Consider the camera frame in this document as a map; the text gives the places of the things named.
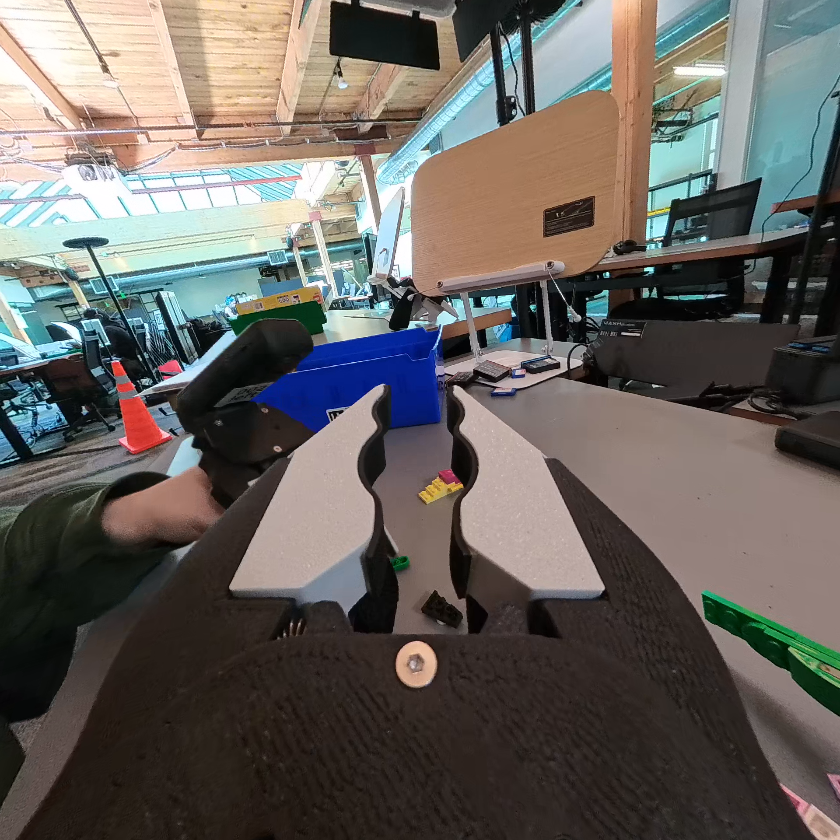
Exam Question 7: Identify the white tablet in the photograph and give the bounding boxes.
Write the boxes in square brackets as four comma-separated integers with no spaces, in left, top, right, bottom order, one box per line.
[369,187,408,283]

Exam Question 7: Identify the blue plastic bin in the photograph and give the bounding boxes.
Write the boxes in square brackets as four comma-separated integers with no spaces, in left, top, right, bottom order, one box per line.
[252,326,444,434]

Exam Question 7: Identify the black cables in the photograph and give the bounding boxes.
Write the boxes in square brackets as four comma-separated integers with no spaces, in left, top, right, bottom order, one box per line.
[748,387,808,421]

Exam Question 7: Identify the person's left forearm green sleeve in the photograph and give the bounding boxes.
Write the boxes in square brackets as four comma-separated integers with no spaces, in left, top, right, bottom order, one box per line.
[0,472,175,723]

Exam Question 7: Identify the black lego piece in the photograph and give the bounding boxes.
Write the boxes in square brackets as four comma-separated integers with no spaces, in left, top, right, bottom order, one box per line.
[421,591,463,627]

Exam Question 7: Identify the long wooden desk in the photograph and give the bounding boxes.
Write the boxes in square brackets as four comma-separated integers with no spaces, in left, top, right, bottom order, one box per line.
[591,223,840,322]

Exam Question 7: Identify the black overhead light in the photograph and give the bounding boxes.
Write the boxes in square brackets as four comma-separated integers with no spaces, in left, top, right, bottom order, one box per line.
[453,0,568,63]

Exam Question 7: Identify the yellow cardboard box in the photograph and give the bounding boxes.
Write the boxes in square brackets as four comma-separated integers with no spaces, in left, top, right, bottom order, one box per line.
[235,285,326,315]

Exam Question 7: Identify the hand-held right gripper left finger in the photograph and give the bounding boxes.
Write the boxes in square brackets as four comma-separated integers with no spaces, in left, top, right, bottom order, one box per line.
[228,384,400,634]

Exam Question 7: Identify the black flat device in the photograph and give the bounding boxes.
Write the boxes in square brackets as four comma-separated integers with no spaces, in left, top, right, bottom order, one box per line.
[774,410,840,470]

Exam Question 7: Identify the dark office chair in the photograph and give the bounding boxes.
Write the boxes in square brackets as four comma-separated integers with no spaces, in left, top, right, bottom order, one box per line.
[39,322,122,442]

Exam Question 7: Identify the black hanging panel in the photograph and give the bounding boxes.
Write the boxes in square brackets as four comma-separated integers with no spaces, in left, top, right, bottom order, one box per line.
[328,0,442,72]

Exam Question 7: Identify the green lego build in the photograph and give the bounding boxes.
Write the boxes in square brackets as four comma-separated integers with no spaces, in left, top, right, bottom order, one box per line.
[701,591,840,716]

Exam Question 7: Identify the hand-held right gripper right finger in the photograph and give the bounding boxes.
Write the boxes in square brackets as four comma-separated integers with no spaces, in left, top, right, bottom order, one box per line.
[446,385,606,634]

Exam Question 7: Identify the orange traffic cone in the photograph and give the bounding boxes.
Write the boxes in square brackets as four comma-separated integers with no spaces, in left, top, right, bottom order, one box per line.
[110,360,173,455]

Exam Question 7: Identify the black equipment case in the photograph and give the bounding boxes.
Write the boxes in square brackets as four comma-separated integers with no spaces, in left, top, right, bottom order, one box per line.
[584,319,802,401]

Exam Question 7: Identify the black floor lamp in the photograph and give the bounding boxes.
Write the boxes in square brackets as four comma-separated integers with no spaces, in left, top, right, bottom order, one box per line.
[62,236,158,382]

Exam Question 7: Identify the black pole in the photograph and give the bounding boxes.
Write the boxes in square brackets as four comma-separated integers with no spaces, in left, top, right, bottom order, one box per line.
[489,26,536,126]

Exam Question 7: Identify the small green plastic bin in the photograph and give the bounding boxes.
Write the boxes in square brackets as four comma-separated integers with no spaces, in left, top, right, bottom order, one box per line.
[227,303,328,337]

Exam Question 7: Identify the black and white clamp stand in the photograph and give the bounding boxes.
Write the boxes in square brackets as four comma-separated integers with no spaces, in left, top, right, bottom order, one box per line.
[387,276,460,331]

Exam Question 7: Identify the black office chair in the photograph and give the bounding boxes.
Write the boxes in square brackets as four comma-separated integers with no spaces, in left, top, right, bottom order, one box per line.
[610,177,763,322]

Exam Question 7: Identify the black charger box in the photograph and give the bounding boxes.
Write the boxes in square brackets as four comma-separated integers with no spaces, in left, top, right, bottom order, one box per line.
[766,335,840,406]

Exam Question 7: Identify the wooden book stand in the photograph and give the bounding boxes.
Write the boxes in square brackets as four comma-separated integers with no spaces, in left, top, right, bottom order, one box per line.
[410,91,623,382]

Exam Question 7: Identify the black tripod leg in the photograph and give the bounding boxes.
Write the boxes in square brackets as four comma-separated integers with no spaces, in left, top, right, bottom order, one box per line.
[787,92,840,329]

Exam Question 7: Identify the wooden column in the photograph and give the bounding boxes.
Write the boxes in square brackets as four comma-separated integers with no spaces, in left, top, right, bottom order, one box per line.
[610,0,659,244]

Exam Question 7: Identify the pink flat piece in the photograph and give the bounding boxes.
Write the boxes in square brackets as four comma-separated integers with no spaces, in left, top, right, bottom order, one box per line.
[781,774,840,840]

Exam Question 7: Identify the person's left hand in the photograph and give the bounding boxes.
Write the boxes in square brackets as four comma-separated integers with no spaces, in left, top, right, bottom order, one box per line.
[101,467,224,546]

